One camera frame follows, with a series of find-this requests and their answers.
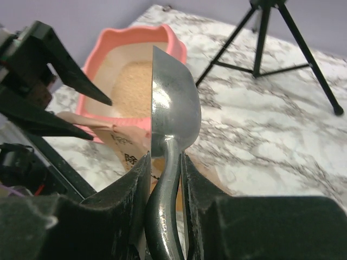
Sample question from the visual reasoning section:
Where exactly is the metal litter scoop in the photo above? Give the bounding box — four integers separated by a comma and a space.
144, 47, 201, 259

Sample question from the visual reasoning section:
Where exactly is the pink litter box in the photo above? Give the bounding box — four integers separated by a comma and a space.
75, 24, 187, 138

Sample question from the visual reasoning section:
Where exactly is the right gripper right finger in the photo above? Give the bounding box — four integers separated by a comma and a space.
181, 154, 346, 259

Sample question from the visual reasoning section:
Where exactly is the black music stand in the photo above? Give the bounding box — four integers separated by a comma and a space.
196, 1, 344, 116

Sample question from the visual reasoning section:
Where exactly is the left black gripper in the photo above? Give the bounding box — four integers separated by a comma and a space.
1, 21, 112, 140

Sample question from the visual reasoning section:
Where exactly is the orange cat litter bag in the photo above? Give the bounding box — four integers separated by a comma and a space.
57, 112, 232, 195

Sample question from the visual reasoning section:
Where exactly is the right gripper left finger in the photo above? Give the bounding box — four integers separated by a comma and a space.
1, 154, 151, 259

